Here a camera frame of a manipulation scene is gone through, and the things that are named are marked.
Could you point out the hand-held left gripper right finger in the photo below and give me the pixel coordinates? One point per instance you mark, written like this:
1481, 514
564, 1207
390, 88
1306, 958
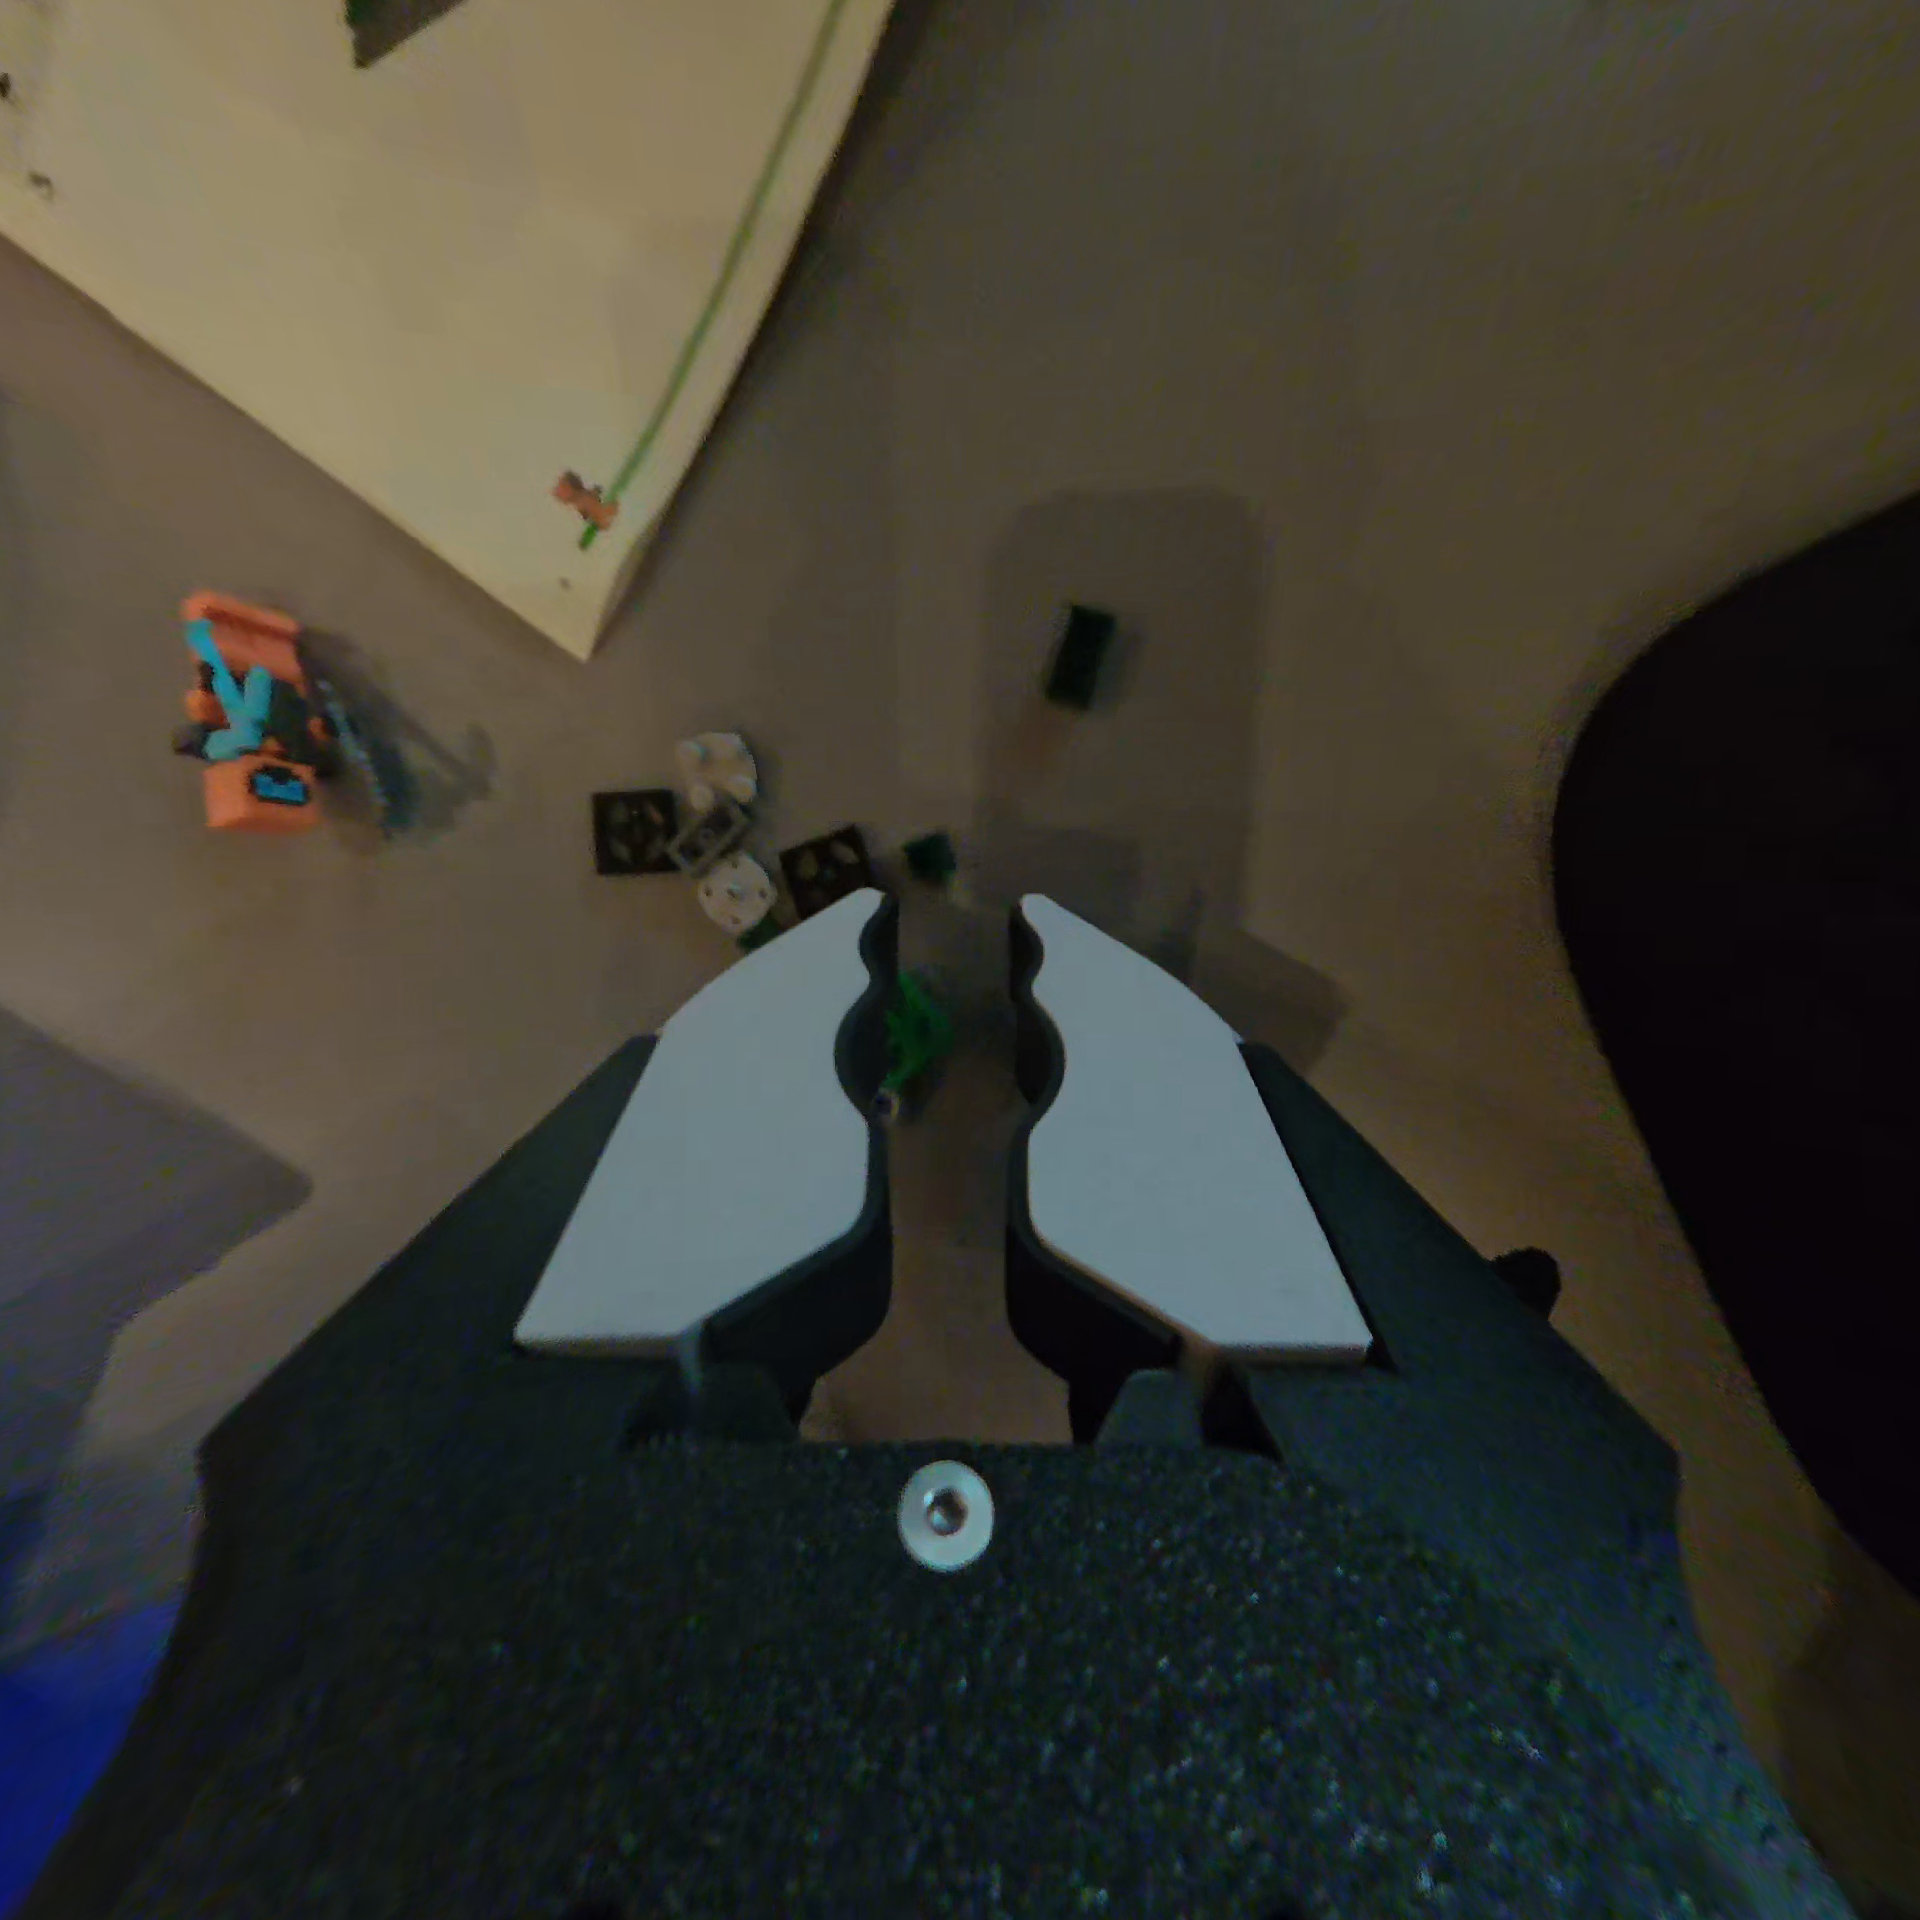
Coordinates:
1185, 1184

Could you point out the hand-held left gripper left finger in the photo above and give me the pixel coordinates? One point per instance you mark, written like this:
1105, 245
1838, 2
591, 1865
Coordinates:
705, 1184

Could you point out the bright green plant brick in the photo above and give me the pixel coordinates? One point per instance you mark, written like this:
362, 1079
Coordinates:
914, 1027

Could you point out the grey desk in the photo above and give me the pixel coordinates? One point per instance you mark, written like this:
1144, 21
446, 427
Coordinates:
1348, 376

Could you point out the black square tile brick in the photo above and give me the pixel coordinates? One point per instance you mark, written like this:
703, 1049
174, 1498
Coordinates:
825, 869
628, 833

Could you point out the small grey brick piece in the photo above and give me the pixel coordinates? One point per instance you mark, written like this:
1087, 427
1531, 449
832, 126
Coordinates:
713, 838

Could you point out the tiny dark green brick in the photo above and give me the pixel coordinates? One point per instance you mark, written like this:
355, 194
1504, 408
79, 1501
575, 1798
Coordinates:
931, 857

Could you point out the small dark green brick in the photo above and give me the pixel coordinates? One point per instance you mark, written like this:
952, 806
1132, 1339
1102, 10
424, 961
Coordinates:
1080, 656

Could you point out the black dimpled tray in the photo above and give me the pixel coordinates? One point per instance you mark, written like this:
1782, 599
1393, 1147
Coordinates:
1769, 1049

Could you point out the small orange toy piece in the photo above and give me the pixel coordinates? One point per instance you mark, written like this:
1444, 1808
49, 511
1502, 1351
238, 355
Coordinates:
254, 779

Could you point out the open instruction booklet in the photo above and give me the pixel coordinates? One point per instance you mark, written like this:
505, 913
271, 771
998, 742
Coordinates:
375, 301

